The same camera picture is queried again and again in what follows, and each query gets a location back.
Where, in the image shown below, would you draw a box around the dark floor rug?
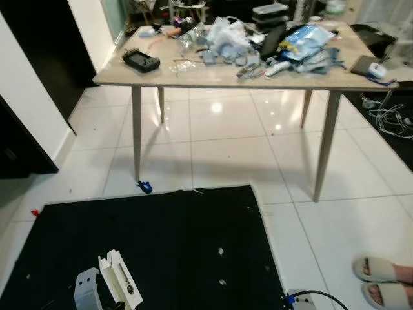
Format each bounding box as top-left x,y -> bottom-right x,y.
341,89 -> 413,172

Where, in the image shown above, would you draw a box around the black low cabinet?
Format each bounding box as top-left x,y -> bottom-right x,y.
0,96 -> 59,180

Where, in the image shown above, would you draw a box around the tangled white cables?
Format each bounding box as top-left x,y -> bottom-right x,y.
363,90 -> 413,141

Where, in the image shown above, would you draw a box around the blue plastic package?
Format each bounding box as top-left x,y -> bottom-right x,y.
280,24 -> 341,63

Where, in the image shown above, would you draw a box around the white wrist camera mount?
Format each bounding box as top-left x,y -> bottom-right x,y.
73,267 -> 105,310
285,289 -> 312,310

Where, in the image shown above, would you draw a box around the white plastic bag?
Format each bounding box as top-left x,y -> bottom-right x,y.
206,17 -> 250,56

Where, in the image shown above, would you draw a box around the grey blue cloth pile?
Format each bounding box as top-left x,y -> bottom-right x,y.
201,44 -> 263,70

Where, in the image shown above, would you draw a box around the white handheld remote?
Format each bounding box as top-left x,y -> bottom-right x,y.
264,61 -> 292,78

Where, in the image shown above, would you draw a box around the person's foot in beige slipper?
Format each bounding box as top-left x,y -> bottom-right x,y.
361,282 -> 413,310
352,256 -> 413,284

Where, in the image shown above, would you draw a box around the small white blue device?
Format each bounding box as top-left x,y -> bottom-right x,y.
366,63 -> 390,83

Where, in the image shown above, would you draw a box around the black stacked food containers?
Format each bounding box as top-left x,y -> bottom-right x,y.
251,3 -> 290,27

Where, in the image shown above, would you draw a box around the black floor mat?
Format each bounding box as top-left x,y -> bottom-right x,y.
0,185 -> 288,310

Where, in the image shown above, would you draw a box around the black zip pouch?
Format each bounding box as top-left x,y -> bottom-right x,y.
122,48 -> 161,74

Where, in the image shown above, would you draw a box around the dark brown notebook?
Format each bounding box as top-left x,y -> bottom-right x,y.
350,55 -> 383,78

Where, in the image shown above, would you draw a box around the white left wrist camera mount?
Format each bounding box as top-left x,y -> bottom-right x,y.
73,267 -> 105,310

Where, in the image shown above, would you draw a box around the beige wooden table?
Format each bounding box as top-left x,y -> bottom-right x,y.
94,18 -> 413,203

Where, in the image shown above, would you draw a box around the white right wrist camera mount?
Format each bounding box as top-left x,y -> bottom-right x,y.
285,289 -> 312,310

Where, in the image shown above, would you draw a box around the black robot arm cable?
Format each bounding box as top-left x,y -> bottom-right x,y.
292,290 -> 350,310

